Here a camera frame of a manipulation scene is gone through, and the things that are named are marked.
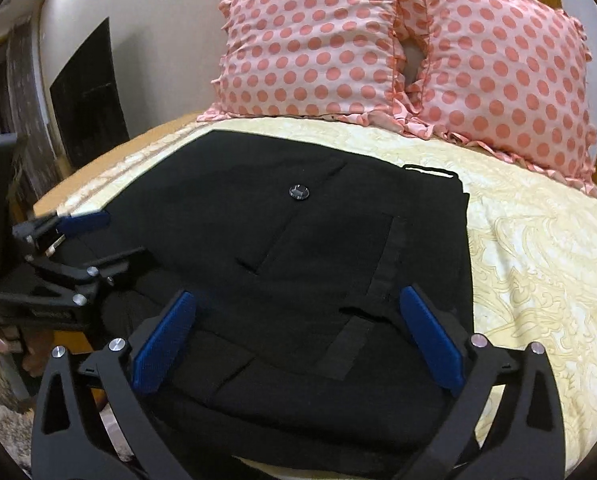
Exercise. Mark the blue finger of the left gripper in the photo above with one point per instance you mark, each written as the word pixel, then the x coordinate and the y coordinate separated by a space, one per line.
pixel 47 229
pixel 108 269

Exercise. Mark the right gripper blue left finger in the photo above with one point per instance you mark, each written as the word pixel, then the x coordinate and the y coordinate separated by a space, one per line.
pixel 69 438

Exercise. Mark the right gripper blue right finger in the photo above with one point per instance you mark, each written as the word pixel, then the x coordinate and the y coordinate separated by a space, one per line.
pixel 507 420

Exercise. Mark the black pants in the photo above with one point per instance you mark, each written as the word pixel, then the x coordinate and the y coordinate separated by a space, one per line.
pixel 297 255

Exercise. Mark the person's left hand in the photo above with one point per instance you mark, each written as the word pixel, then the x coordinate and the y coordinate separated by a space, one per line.
pixel 39 344

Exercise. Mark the black television screen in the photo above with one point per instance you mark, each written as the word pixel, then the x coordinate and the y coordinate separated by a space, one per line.
pixel 86 103

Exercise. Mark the cream patterned bed sheet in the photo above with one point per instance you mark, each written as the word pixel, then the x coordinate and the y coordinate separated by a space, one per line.
pixel 533 244

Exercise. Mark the left pink polka dot pillow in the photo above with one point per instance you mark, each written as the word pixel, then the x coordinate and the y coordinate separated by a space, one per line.
pixel 323 59

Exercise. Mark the pink polka dot pillow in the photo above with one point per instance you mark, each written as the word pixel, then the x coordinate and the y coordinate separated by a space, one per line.
pixel 323 59
pixel 490 79

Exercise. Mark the right pink polka dot pillow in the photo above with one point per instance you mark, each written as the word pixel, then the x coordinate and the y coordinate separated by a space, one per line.
pixel 490 79

